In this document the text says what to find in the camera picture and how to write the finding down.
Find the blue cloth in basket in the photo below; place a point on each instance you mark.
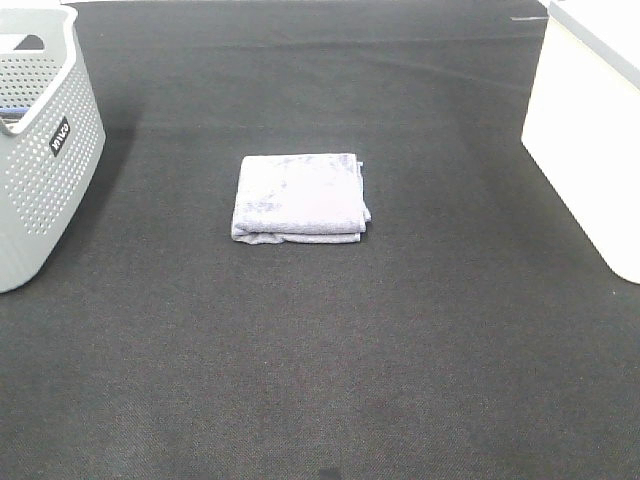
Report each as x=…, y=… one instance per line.
x=12, y=113

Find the folded lavender towel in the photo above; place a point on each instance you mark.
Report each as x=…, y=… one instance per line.
x=300, y=198

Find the white plastic bin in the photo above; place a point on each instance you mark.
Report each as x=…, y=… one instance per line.
x=582, y=122

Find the black fabric table mat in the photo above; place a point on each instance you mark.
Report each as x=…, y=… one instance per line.
x=472, y=333

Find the grey perforated laundry basket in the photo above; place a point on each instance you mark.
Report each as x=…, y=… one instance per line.
x=49, y=156

